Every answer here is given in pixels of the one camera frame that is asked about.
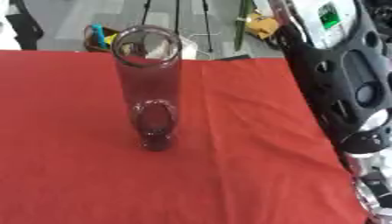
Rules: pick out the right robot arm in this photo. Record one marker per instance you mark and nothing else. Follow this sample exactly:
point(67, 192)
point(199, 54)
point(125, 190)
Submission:
point(342, 87)

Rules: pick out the yellow object on floor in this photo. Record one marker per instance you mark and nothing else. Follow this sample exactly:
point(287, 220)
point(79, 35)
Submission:
point(262, 25)

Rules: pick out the clear glass cylinder vase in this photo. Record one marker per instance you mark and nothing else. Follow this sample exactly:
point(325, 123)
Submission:
point(148, 87)

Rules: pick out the black tripod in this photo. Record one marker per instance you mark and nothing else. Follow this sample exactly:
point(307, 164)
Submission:
point(176, 17)

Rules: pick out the green pole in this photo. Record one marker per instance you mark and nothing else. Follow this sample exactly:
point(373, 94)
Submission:
point(242, 24)

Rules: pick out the person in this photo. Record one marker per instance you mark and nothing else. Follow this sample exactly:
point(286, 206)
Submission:
point(18, 26)

